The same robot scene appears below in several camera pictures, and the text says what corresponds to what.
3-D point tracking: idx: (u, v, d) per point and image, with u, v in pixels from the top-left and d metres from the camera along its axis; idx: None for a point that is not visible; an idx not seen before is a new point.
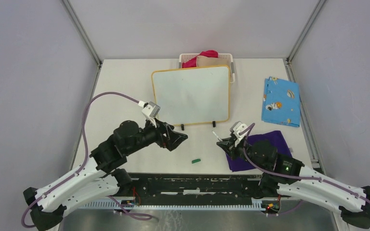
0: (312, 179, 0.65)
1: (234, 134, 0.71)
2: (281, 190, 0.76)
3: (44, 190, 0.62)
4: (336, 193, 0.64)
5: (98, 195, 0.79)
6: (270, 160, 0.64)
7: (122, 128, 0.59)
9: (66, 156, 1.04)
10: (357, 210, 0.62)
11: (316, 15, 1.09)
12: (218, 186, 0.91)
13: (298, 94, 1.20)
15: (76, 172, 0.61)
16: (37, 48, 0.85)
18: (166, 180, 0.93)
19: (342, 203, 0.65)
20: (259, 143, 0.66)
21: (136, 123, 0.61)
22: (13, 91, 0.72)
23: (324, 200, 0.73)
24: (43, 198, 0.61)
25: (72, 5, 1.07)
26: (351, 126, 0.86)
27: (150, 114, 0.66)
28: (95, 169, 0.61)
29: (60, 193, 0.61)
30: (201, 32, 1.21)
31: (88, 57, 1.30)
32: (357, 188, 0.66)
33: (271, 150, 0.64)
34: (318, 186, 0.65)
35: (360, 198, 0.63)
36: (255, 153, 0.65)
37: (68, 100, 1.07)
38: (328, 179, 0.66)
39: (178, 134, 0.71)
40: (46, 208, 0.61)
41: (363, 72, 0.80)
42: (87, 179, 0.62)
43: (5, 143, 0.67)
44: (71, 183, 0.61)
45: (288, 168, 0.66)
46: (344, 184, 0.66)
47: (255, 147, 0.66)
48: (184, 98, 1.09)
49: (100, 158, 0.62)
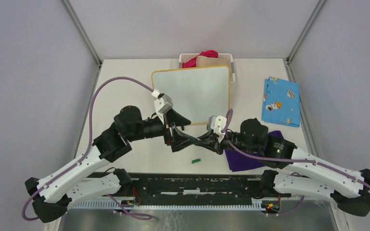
0: (306, 161, 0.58)
1: (213, 131, 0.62)
2: (278, 187, 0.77)
3: (45, 180, 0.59)
4: (332, 177, 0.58)
5: (100, 191, 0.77)
6: (260, 140, 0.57)
7: (125, 114, 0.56)
9: (65, 156, 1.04)
10: (354, 194, 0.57)
11: (315, 16, 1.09)
12: (218, 186, 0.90)
13: (298, 94, 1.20)
15: (79, 160, 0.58)
16: (37, 48, 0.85)
18: (166, 180, 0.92)
19: (337, 187, 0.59)
20: (247, 121, 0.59)
21: (138, 109, 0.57)
22: (13, 91, 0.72)
23: (316, 190, 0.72)
24: (45, 188, 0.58)
25: (72, 5, 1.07)
26: (351, 126, 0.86)
27: (159, 110, 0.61)
28: (98, 157, 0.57)
29: (62, 183, 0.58)
30: (201, 32, 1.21)
31: (88, 57, 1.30)
32: (353, 171, 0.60)
33: (261, 129, 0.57)
34: (312, 169, 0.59)
35: (357, 181, 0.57)
36: (244, 134, 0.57)
37: (67, 100, 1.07)
38: (323, 162, 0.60)
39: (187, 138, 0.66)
40: (49, 198, 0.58)
41: (363, 72, 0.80)
42: (90, 169, 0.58)
43: (4, 142, 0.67)
44: (73, 173, 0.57)
45: (279, 150, 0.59)
46: (340, 168, 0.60)
47: (244, 126, 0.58)
48: (184, 97, 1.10)
49: (103, 147, 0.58)
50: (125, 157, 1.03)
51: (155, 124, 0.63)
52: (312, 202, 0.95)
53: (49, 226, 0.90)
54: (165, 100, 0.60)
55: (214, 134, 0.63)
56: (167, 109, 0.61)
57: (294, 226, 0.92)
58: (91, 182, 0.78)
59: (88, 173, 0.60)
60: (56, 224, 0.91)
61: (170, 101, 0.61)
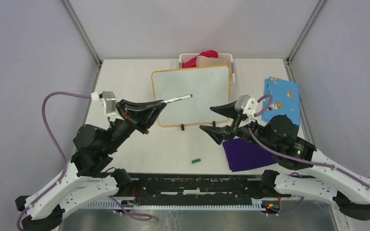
0: (326, 166, 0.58)
1: (242, 112, 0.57)
2: (278, 188, 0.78)
3: (31, 199, 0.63)
4: (348, 184, 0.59)
5: (96, 197, 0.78)
6: (288, 140, 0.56)
7: (80, 136, 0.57)
9: (65, 156, 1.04)
10: (366, 202, 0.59)
11: (316, 16, 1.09)
12: (218, 186, 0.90)
13: (298, 94, 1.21)
15: (59, 179, 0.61)
16: (38, 48, 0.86)
18: (166, 180, 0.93)
19: (349, 194, 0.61)
20: (280, 120, 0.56)
21: (92, 127, 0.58)
22: (13, 90, 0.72)
23: (318, 192, 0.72)
24: (31, 208, 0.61)
25: (72, 5, 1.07)
26: (351, 126, 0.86)
27: (108, 112, 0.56)
28: (76, 175, 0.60)
29: (45, 202, 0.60)
30: (201, 32, 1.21)
31: (88, 57, 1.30)
32: (367, 179, 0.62)
33: (293, 130, 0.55)
34: (330, 174, 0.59)
35: None
36: (275, 131, 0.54)
37: (67, 100, 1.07)
38: (340, 167, 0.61)
39: (152, 108, 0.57)
40: (36, 216, 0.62)
41: (362, 72, 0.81)
42: (71, 186, 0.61)
43: (4, 141, 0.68)
44: (53, 192, 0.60)
45: (299, 151, 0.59)
46: (355, 174, 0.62)
47: (275, 124, 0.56)
48: (185, 97, 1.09)
49: (81, 163, 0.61)
50: (125, 157, 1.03)
51: (121, 123, 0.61)
52: (312, 202, 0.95)
53: None
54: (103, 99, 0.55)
55: (241, 115, 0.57)
56: (115, 105, 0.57)
57: (295, 227, 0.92)
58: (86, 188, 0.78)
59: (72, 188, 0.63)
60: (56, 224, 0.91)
61: (112, 96, 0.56)
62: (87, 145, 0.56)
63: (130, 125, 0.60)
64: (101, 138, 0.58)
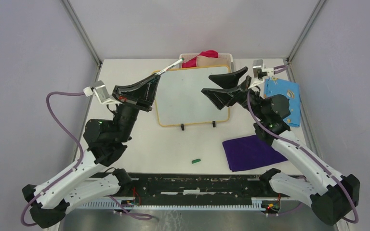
0: (290, 141, 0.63)
1: (261, 74, 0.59)
2: (272, 181, 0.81)
3: (42, 187, 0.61)
4: (308, 164, 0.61)
5: (99, 194, 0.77)
6: (275, 116, 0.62)
7: (88, 131, 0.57)
9: (66, 156, 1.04)
10: (323, 188, 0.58)
11: (316, 15, 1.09)
12: (218, 186, 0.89)
13: (298, 94, 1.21)
15: (74, 166, 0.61)
16: (37, 48, 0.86)
18: (166, 180, 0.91)
19: (311, 178, 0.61)
20: (282, 99, 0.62)
21: (96, 121, 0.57)
22: (14, 91, 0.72)
23: (301, 189, 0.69)
24: (41, 196, 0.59)
25: (72, 5, 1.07)
26: (351, 126, 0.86)
27: (102, 101, 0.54)
28: (93, 162, 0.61)
29: (58, 189, 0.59)
30: (201, 32, 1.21)
31: (88, 57, 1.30)
32: (336, 171, 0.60)
33: (285, 111, 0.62)
34: (293, 151, 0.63)
35: (331, 177, 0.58)
36: (273, 103, 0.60)
37: (67, 100, 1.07)
38: (308, 149, 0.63)
39: (147, 83, 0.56)
40: (46, 204, 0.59)
41: (363, 72, 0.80)
42: (86, 174, 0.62)
43: (5, 141, 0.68)
44: (69, 178, 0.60)
45: (271, 126, 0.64)
46: (324, 163, 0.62)
47: (276, 99, 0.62)
48: (185, 97, 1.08)
49: (98, 151, 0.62)
50: (125, 157, 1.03)
51: (123, 109, 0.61)
52: None
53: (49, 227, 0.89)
54: (97, 93, 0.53)
55: (260, 74, 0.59)
56: (107, 92, 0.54)
57: (294, 227, 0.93)
58: (90, 185, 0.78)
59: (85, 177, 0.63)
60: (56, 225, 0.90)
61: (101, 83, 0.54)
62: (97, 139, 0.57)
63: (133, 108, 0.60)
64: (107, 130, 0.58)
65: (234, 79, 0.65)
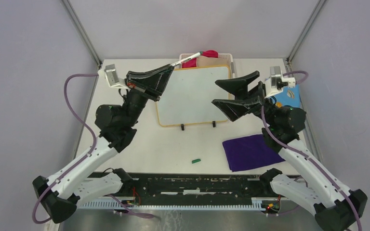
0: (298, 151, 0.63)
1: (280, 83, 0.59)
2: (273, 184, 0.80)
3: (56, 176, 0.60)
4: (315, 176, 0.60)
5: (105, 189, 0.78)
6: (289, 129, 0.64)
7: (100, 117, 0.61)
9: (66, 156, 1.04)
10: (330, 201, 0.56)
11: (316, 16, 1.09)
12: (218, 186, 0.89)
13: (298, 94, 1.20)
15: (89, 152, 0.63)
16: (38, 48, 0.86)
18: (166, 180, 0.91)
19: (318, 191, 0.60)
20: (299, 113, 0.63)
21: (107, 107, 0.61)
22: (14, 91, 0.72)
23: (304, 196, 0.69)
24: (57, 184, 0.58)
25: (72, 6, 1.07)
26: (351, 126, 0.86)
27: (111, 83, 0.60)
28: (108, 146, 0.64)
29: (73, 176, 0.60)
30: (201, 32, 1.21)
31: (88, 57, 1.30)
32: (345, 186, 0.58)
33: (300, 126, 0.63)
34: (301, 161, 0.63)
35: (339, 191, 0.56)
36: (291, 119, 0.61)
37: (68, 100, 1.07)
38: (316, 161, 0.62)
39: (159, 73, 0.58)
40: (62, 192, 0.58)
41: (363, 72, 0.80)
42: (100, 159, 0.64)
43: (5, 141, 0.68)
44: (85, 164, 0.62)
45: (279, 134, 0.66)
46: (333, 177, 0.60)
47: (295, 114, 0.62)
48: (185, 97, 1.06)
49: (110, 136, 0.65)
50: (126, 157, 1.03)
51: (132, 96, 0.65)
52: None
53: (49, 226, 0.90)
54: (106, 76, 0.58)
55: (280, 84, 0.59)
56: (116, 76, 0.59)
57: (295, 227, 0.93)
58: (95, 182, 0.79)
59: (99, 163, 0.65)
60: (56, 225, 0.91)
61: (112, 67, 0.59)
62: (110, 123, 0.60)
63: (140, 95, 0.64)
64: (118, 114, 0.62)
65: (244, 84, 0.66)
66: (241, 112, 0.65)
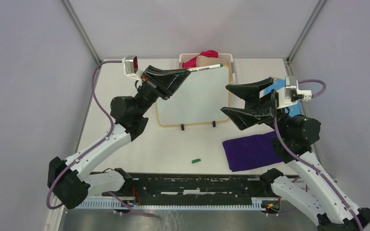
0: (310, 166, 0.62)
1: (295, 96, 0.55)
2: (275, 185, 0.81)
3: (73, 157, 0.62)
4: (326, 193, 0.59)
5: (110, 182, 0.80)
6: (302, 141, 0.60)
7: (115, 107, 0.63)
9: (66, 156, 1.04)
10: (338, 219, 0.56)
11: (316, 15, 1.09)
12: (218, 186, 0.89)
13: None
15: (107, 135, 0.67)
16: (37, 48, 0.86)
18: (166, 180, 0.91)
19: (326, 207, 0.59)
20: (315, 124, 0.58)
21: (121, 98, 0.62)
22: (13, 91, 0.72)
23: (307, 204, 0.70)
24: (76, 163, 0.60)
25: (71, 5, 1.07)
26: (351, 126, 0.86)
27: (127, 72, 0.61)
28: (124, 132, 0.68)
29: (93, 157, 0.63)
30: (201, 32, 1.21)
31: (88, 57, 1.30)
32: (353, 203, 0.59)
33: (315, 137, 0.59)
34: (312, 176, 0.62)
35: (349, 210, 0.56)
36: (305, 130, 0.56)
37: (67, 100, 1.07)
38: (327, 177, 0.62)
39: (175, 74, 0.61)
40: (81, 173, 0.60)
41: (363, 72, 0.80)
42: (115, 144, 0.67)
43: (5, 141, 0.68)
44: (102, 147, 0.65)
45: (291, 144, 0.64)
46: (341, 193, 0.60)
47: (310, 125, 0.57)
48: (185, 97, 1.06)
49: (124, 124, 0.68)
50: (126, 157, 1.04)
51: (145, 88, 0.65)
52: None
53: (49, 226, 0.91)
54: (125, 65, 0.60)
55: (295, 96, 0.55)
56: (133, 66, 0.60)
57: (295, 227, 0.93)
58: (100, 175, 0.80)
59: (113, 148, 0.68)
60: (56, 224, 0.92)
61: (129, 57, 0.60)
62: (124, 113, 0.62)
63: (152, 91, 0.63)
64: (132, 105, 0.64)
65: (256, 91, 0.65)
66: (251, 121, 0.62)
